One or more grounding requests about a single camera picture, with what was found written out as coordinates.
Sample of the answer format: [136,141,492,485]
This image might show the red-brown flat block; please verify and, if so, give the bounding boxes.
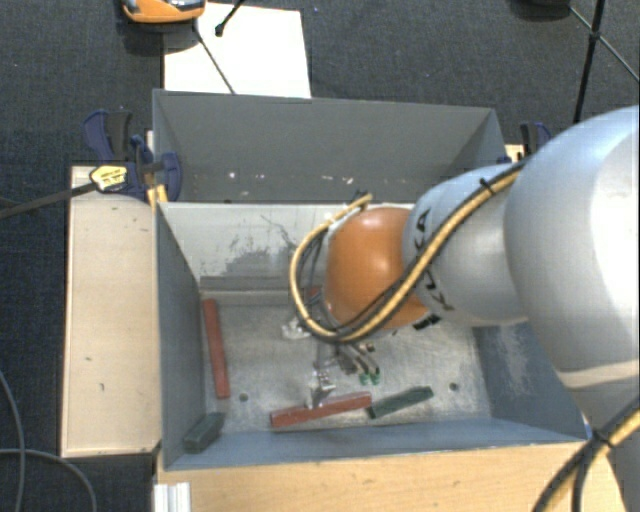
[201,297,233,400]
[269,391,374,430]

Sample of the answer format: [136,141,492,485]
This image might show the dark green flat block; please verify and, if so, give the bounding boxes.
[365,385,436,421]
[181,411,227,455]

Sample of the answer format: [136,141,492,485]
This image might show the pale wood board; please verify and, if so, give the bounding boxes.
[59,164,164,459]

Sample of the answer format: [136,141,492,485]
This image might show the grey metal bin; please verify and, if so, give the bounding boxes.
[151,88,592,472]

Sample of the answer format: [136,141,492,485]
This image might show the black cylinder on white bracket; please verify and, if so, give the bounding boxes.
[411,311,443,333]

